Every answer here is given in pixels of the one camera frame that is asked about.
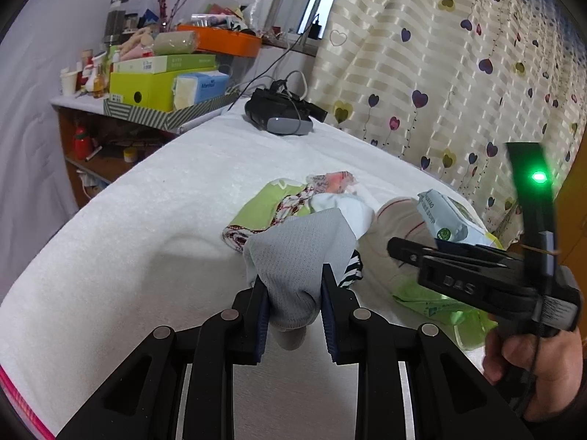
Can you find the striped grey tray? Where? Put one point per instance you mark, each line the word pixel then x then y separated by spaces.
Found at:
pixel 167 120

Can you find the black white striped mask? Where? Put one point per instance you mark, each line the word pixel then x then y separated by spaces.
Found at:
pixel 353 271

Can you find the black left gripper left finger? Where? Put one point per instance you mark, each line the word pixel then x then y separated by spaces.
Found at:
pixel 254 308

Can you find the red bottle on shelf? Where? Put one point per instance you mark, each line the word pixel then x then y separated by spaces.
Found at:
pixel 82 143

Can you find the black grey VR headset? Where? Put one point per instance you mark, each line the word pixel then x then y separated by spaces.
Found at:
pixel 281 112

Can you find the beige bandage roll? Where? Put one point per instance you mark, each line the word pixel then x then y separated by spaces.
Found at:
pixel 175 43

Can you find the floral tissue packet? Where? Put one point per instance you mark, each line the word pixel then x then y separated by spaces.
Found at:
pixel 332 183

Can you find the blue tissue pack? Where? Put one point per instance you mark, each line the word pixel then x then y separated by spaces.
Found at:
pixel 192 88

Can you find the cream heart pattern curtain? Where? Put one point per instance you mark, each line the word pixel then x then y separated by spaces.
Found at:
pixel 446 84

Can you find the white elastic bandage roll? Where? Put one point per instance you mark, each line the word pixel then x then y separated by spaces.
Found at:
pixel 398 218

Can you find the wooden side shelf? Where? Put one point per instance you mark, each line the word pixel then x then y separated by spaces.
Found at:
pixel 118 145

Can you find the green patterned cloth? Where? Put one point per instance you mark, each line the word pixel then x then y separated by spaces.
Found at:
pixel 274 204

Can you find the orange storage box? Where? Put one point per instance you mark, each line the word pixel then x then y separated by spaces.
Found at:
pixel 222 41

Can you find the wet wipes pack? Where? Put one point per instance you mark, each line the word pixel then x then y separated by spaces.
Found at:
pixel 449 220

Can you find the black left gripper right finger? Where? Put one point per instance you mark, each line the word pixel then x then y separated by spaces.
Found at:
pixel 337 306

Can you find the person's right hand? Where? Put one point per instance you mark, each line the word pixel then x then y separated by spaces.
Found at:
pixel 556 362

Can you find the white table cover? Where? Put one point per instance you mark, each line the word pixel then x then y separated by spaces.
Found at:
pixel 148 251

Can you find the white paper cup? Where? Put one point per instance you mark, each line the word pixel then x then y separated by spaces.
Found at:
pixel 69 82

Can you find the lime green box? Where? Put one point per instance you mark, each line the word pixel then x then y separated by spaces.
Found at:
pixel 146 90

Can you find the white sock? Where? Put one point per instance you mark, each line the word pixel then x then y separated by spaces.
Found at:
pixel 357 213

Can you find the white green flat box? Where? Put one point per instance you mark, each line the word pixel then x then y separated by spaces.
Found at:
pixel 166 64

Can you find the grey mesh cloth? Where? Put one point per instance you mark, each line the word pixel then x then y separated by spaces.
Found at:
pixel 289 258

